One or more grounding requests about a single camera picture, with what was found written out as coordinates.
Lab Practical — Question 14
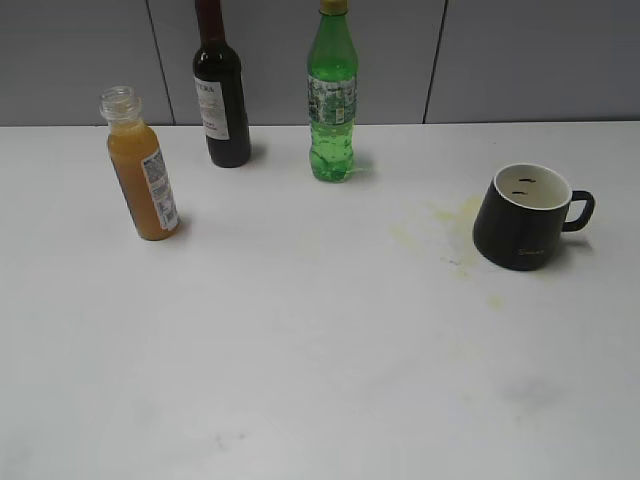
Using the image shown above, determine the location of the green soda bottle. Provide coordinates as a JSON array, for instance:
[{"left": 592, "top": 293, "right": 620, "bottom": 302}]
[{"left": 307, "top": 1, "right": 359, "bottom": 183}]

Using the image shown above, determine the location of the orange juice bottle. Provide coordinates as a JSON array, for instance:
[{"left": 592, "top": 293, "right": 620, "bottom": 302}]
[{"left": 100, "top": 86, "right": 180, "bottom": 241}]

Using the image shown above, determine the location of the black ceramic mug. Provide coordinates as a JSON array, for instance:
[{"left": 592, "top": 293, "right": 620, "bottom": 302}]
[{"left": 472, "top": 163, "right": 596, "bottom": 271}]

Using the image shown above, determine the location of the dark red wine bottle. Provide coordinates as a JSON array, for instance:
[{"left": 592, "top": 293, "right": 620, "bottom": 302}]
[{"left": 192, "top": 0, "right": 251, "bottom": 168}]

